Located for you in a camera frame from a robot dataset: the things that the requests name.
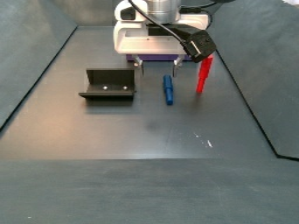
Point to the red hexagonal peg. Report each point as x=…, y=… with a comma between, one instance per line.
x=204, y=72

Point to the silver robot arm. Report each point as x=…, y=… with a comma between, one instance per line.
x=150, y=27

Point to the black angle bracket fixture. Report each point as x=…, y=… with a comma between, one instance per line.
x=109, y=83

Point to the blue hexagonal peg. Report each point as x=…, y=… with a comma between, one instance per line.
x=168, y=89

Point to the purple base block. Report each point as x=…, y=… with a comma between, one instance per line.
x=157, y=57

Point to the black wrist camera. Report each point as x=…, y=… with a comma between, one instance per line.
x=199, y=46

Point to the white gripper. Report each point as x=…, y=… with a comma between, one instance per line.
x=136, y=36

